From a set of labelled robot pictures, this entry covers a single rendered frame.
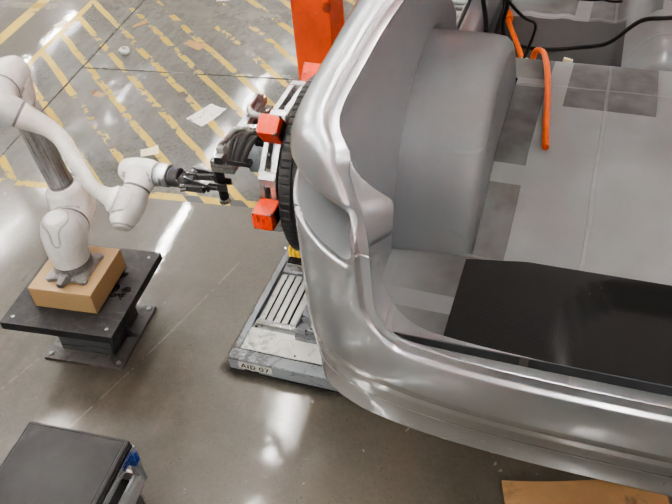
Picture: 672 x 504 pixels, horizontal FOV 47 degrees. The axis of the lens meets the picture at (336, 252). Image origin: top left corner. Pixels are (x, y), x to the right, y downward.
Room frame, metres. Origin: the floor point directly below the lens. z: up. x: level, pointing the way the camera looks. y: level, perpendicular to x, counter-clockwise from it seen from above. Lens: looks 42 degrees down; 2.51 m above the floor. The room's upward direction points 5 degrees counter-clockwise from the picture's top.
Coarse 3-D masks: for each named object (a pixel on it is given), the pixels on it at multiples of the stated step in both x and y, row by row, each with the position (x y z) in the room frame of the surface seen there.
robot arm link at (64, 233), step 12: (48, 216) 2.37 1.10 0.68; (60, 216) 2.37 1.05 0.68; (72, 216) 2.39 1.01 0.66; (48, 228) 2.32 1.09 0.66; (60, 228) 2.32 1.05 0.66; (72, 228) 2.34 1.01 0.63; (84, 228) 2.41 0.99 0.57; (48, 240) 2.30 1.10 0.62; (60, 240) 2.30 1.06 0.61; (72, 240) 2.31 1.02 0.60; (84, 240) 2.36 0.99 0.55; (48, 252) 2.30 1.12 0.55; (60, 252) 2.29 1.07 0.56; (72, 252) 2.30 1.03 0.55; (84, 252) 2.33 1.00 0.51; (60, 264) 2.29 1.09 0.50; (72, 264) 2.29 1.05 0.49
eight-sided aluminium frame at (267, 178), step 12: (300, 84) 2.42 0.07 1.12; (288, 96) 2.36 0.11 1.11; (276, 108) 2.28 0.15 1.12; (288, 108) 2.27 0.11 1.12; (264, 144) 2.18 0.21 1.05; (276, 144) 2.16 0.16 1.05; (264, 156) 2.15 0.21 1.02; (276, 156) 2.14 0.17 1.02; (264, 168) 2.12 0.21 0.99; (276, 168) 2.11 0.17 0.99; (264, 180) 2.09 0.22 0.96; (276, 180) 2.09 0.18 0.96; (264, 192) 2.09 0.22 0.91; (276, 192) 2.08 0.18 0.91; (276, 228) 2.09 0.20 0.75
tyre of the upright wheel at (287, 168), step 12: (300, 96) 2.25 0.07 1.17; (288, 120) 2.17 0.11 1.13; (288, 132) 2.13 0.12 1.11; (288, 144) 2.10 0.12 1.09; (288, 156) 2.07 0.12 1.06; (288, 168) 2.05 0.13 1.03; (288, 180) 2.03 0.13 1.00; (288, 192) 2.01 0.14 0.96; (288, 204) 2.01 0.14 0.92; (288, 216) 2.00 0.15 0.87; (288, 228) 2.00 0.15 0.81; (288, 240) 2.03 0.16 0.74
